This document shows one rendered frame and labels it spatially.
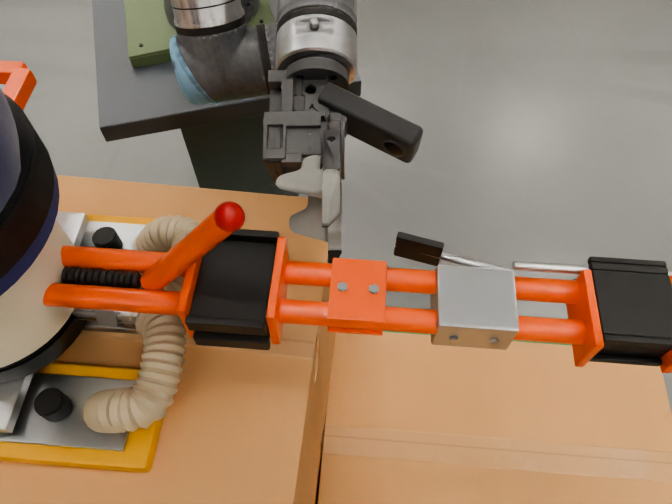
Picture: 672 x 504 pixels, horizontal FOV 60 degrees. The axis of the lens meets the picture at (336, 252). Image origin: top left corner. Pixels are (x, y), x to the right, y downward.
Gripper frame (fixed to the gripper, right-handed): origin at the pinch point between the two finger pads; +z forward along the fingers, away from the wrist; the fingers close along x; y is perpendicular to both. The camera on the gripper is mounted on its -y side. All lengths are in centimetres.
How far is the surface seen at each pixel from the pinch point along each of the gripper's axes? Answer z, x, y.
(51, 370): 11.2, -5.1, 29.8
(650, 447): 21, -48, -51
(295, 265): 2.5, 4.3, 3.6
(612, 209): -49, -124, -87
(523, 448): 21, -47, -30
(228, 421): 16.3, -6.0, 11.2
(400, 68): -113, -140, -22
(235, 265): 2.7, 5.2, 9.0
